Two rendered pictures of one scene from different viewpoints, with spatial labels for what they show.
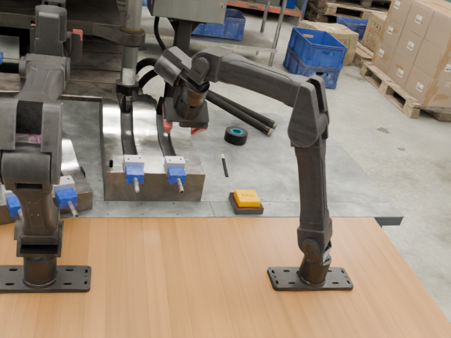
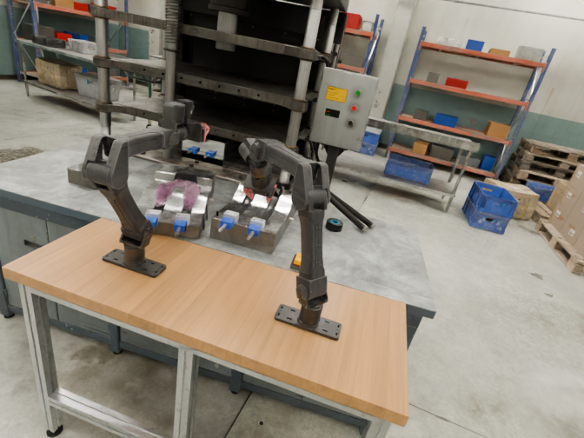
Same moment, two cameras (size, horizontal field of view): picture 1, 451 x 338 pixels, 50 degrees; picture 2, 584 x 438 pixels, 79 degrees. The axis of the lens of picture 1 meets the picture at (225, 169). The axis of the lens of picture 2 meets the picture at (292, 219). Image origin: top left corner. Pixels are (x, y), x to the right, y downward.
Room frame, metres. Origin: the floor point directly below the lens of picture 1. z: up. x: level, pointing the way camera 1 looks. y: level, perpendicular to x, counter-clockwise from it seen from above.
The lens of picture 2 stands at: (0.10, -0.54, 1.52)
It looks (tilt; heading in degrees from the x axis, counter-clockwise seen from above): 25 degrees down; 28
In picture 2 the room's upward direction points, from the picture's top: 12 degrees clockwise
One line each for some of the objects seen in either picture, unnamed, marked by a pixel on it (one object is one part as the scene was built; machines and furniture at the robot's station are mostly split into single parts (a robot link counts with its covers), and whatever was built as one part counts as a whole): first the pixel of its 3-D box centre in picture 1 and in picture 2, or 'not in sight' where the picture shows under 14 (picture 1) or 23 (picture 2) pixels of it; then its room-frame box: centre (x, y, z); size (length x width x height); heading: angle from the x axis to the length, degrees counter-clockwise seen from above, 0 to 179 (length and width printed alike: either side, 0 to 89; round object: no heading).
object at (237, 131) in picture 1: (235, 135); (334, 224); (1.55, -0.01, 0.82); 0.08 x 0.08 x 0.04
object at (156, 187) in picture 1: (146, 135); (261, 208); (1.31, 0.26, 0.87); 0.50 x 0.26 x 0.14; 20
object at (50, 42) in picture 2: not in sight; (49, 41); (3.36, 6.09, 0.94); 0.40 x 0.30 x 0.12; 104
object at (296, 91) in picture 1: (259, 93); (287, 171); (0.98, -0.04, 1.20); 0.30 x 0.09 x 0.12; 69
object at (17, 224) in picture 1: (39, 237); (135, 235); (0.73, 0.33, 0.90); 0.09 x 0.06 x 0.06; 107
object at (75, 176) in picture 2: not in sight; (97, 173); (1.02, 1.01, 0.84); 0.20 x 0.15 x 0.07; 20
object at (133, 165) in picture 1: (135, 177); (226, 223); (1.04, 0.22, 0.89); 0.13 x 0.05 x 0.05; 20
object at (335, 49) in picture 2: not in sight; (240, 126); (2.38, 1.27, 0.90); 1.31 x 0.16 x 1.80; 110
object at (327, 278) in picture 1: (314, 267); (310, 312); (0.90, -0.25, 0.84); 0.20 x 0.07 x 0.08; 107
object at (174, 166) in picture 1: (177, 178); (253, 231); (1.08, 0.12, 0.89); 0.13 x 0.05 x 0.05; 21
